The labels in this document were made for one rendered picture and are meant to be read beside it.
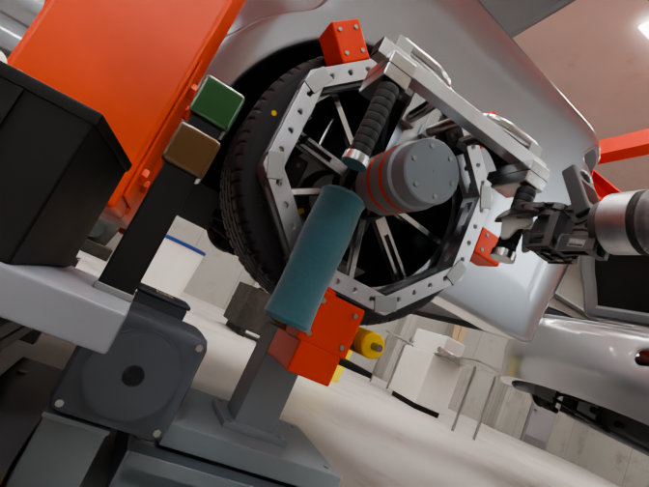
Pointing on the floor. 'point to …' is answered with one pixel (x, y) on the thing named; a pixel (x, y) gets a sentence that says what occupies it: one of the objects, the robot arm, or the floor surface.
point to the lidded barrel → (173, 266)
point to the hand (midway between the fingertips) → (508, 221)
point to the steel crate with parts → (247, 309)
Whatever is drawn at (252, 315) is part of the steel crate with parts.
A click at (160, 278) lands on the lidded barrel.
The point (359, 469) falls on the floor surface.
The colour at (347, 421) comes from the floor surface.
